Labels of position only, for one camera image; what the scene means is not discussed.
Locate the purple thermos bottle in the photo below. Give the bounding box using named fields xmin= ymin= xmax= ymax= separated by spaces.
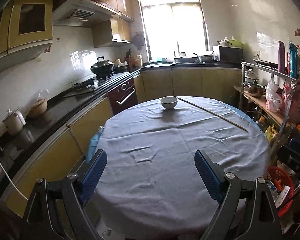
xmin=277 ymin=41 xmax=286 ymax=74

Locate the blue under-tablecloth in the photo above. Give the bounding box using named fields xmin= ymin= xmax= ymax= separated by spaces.
xmin=85 ymin=126 xmax=104 ymax=163

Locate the steel pot on rack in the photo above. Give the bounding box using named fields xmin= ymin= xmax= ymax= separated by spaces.
xmin=245 ymin=81 xmax=264 ymax=98

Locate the long thin wooden stick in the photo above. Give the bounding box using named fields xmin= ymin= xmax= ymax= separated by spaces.
xmin=177 ymin=97 xmax=248 ymax=132

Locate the metal storage rack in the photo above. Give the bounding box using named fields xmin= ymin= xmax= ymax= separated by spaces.
xmin=236 ymin=62 xmax=300 ymax=163

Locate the grey tablecloth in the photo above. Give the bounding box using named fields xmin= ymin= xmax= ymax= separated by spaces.
xmin=92 ymin=96 xmax=270 ymax=239

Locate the white cable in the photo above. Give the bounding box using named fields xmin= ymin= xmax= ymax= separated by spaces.
xmin=0 ymin=137 xmax=28 ymax=202

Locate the white medicine box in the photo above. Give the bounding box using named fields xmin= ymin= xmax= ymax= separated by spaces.
xmin=275 ymin=185 xmax=290 ymax=208

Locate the yellow upper cabinet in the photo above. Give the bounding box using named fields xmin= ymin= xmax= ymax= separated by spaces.
xmin=0 ymin=0 xmax=53 ymax=58

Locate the black microwave oven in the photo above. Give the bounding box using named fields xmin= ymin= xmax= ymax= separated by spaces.
xmin=213 ymin=45 xmax=244 ymax=63

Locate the white ceramic bowl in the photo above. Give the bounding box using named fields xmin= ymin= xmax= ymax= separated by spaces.
xmin=160 ymin=96 xmax=178 ymax=109

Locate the pink white plastic bag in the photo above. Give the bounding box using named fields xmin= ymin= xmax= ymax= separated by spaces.
xmin=266 ymin=79 xmax=282 ymax=113

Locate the brown clay pot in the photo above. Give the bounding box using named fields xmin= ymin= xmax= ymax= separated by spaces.
xmin=27 ymin=98 xmax=47 ymax=119

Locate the black wok with lid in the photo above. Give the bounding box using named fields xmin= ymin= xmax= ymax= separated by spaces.
xmin=90 ymin=56 xmax=114 ymax=77

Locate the blue thermos bottle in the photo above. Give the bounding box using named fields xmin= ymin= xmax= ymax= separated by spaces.
xmin=289 ymin=42 xmax=298 ymax=79

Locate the dark red built-in oven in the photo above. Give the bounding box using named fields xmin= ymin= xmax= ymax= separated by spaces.
xmin=107 ymin=78 xmax=138 ymax=115

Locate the red plastic mesh basket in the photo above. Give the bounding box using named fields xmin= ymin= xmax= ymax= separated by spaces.
xmin=265 ymin=166 xmax=294 ymax=217

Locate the cooking oil bottle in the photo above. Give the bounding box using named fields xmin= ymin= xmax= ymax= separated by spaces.
xmin=256 ymin=116 xmax=268 ymax=132

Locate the range hood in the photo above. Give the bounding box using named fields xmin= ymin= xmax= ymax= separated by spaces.
xmin=52 ymin=0 xmax=121 ymax=28

